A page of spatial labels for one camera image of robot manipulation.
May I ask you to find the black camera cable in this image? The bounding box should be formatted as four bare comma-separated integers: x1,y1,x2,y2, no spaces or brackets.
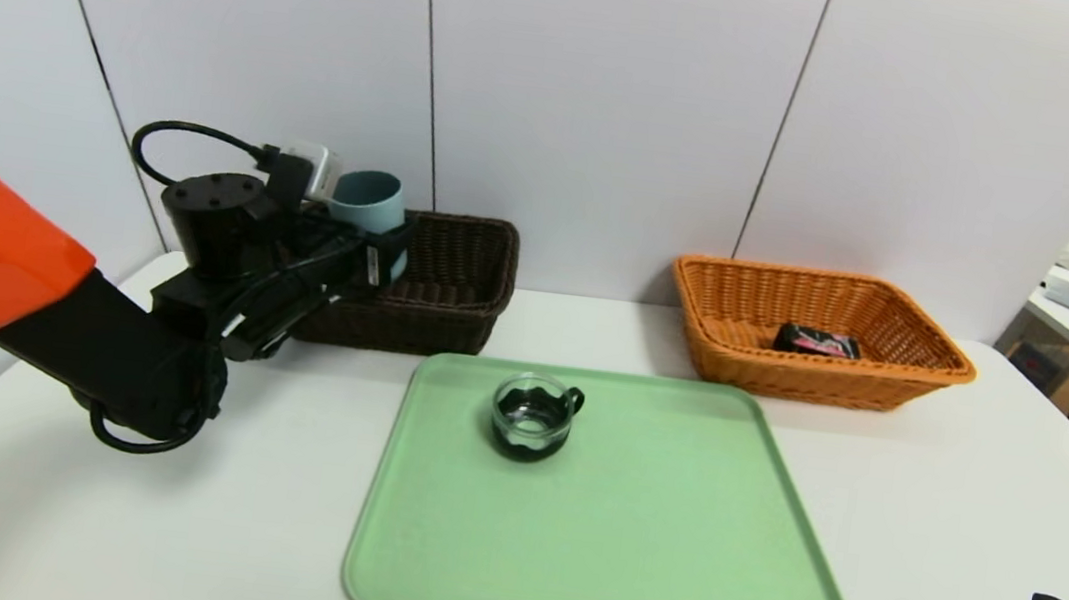
126,116,313,204

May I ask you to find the light green plastic tray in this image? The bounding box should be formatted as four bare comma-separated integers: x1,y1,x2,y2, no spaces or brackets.
338,342,881,600

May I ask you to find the dark brown wicker basket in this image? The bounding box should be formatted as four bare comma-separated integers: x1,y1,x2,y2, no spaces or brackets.
288,197,524,366

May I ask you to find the orange wicker basket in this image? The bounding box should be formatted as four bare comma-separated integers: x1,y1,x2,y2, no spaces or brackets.
658,252,987,423

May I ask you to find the glass cup with black holder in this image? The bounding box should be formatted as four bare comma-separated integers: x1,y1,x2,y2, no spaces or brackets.
486,368,589,469

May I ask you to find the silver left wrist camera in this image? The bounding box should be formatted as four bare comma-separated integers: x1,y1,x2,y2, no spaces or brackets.
276,139,347,208

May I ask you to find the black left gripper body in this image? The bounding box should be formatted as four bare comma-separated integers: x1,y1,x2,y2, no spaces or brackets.
294,222,398,303

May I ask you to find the black pink chewing gum box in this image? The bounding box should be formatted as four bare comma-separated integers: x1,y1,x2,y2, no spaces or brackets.
771,320,864,362

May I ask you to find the blue-grey plastic tumbler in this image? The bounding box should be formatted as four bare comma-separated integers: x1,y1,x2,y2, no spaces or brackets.
321,165,419,284

